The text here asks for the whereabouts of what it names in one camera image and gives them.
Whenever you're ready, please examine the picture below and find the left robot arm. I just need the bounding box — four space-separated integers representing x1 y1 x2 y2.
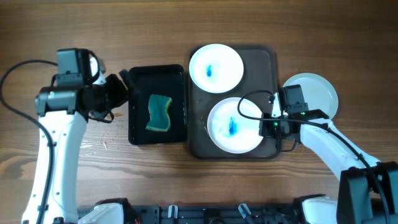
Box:
21 48 127 223

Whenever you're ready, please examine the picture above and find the white plate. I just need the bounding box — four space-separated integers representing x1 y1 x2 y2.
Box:
207 97 263 154
188 44 244 93

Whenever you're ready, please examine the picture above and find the pale blue plate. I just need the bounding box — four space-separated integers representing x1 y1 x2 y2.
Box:
283 73 339 119

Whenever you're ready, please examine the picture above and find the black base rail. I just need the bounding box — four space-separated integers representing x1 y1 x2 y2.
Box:
108 203 299 224

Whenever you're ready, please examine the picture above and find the white plate top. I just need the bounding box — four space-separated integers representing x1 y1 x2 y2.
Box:
188 44 244 93

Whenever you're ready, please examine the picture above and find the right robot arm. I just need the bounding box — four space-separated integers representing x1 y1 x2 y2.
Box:
259 85 397 223

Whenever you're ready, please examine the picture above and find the black rectangular tray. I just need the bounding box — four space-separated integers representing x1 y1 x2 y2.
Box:
128 64 187 146

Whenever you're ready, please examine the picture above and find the black cable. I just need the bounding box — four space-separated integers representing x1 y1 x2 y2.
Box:
0 59 58 224
237 90 391 224

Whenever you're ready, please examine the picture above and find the right black cable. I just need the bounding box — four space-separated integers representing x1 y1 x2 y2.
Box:
237 90 391 224

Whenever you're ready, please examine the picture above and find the brown plastic tray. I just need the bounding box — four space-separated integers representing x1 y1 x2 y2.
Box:
186 45 283 161

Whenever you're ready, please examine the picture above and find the left black cable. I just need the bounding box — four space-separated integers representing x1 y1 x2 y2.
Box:
0 59 58 224

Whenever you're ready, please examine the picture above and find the green yellow sponge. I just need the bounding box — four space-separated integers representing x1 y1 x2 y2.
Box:
146 94 172 132

